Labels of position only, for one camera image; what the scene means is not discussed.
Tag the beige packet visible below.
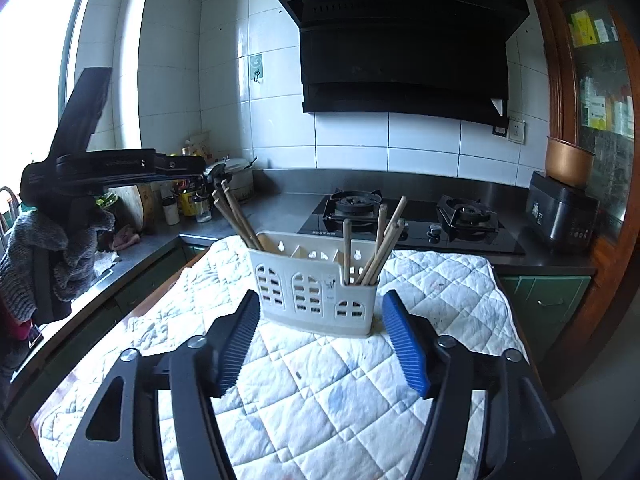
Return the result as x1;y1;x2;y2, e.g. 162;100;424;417
182;131;213;157

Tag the wooden glass-door cabinet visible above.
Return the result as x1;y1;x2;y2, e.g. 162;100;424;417
520;0;640;396

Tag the metal pressure cooker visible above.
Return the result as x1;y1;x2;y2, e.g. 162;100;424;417
202;156;258;201

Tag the white quilted mat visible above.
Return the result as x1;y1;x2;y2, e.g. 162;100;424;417
30;235;526;480

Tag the round wooden cutting board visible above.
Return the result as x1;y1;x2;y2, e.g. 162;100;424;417
134;184;157;235

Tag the stack of small boxes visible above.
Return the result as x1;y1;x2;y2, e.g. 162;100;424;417
570;7;636;136

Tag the black range hood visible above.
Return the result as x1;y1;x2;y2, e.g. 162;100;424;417
274;0;530;126

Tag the window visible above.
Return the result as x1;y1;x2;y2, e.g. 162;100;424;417
0;0;93;176

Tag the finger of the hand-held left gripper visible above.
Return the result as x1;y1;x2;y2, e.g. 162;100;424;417
107;175;201;187
152;155;207;178

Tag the black rice cooker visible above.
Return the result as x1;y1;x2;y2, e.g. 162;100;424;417
525;170;600;255

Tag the copper inner pot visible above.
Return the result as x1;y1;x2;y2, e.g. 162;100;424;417
545;135;597;188

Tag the white rag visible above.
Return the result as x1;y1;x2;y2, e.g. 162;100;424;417
92;250;121;276

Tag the white plastic utensil holder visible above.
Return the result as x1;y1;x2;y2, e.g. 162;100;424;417
248;230;381;338

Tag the green base cabinet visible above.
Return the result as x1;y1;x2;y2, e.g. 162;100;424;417
497;275;593;356
115;245;211;311

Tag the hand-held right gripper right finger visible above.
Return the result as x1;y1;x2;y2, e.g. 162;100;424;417
382;290;583;480

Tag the bunch of wooden chopsticks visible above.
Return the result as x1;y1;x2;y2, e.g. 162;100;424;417
211;180;408;287

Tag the red cloth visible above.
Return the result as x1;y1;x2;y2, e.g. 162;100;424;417
0;310;38;356

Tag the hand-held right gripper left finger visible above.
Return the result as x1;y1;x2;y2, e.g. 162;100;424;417
57;290;262;480

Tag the black gas stove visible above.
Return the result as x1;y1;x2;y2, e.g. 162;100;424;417
297;187;527;256

